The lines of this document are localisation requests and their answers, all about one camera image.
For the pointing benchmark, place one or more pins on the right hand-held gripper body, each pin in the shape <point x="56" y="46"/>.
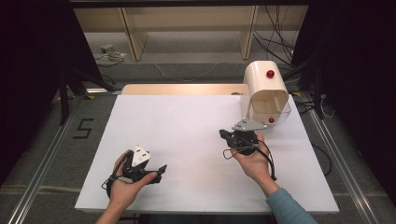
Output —
<point x="246" y="125"/>

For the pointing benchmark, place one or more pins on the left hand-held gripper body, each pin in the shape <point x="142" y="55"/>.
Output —
<point x="139" y="155"/>

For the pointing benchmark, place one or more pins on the clear drawer with red knob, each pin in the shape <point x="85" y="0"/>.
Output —
<point x="280" y="115"/>

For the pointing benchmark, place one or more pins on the white mini drawer cabinet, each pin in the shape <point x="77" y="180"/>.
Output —
<point x="258" y="77"/>

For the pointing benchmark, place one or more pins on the person's left hand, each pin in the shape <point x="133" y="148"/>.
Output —
<point x="124" y="191"/>

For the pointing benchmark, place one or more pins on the person's right hand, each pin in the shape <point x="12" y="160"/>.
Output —
<point x="258" y="165"/>

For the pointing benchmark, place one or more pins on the tan wooden table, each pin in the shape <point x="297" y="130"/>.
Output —
<point x="183" y="89"/>

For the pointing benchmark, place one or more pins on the yellow tape marker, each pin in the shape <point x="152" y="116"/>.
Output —
<point x="89" y="97"/>
<point x="296" y="93"/>

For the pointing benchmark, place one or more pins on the black tape numeral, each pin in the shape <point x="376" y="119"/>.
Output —
<point x="81" y="137"/>

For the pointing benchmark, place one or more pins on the black metal stand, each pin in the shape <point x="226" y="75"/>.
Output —
<point x="317" y="93"/>

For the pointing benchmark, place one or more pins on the black tripod stand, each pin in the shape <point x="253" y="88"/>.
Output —
<point x="63" y="99"/>

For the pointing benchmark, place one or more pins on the grey power adapter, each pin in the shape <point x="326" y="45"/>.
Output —
<point x="106" y="48"/>

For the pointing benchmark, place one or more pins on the wooden shelf unit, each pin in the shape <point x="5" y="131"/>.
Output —
<point x="137" y="37"/>

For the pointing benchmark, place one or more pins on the black curtain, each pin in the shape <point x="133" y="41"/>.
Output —
<point x="358" y="77"/>
<point x="28" y="77"/>

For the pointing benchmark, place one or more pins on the aluminium floor rail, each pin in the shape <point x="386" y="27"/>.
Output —
<point x="342" y="174"/>
<point x="40" y="174"/>

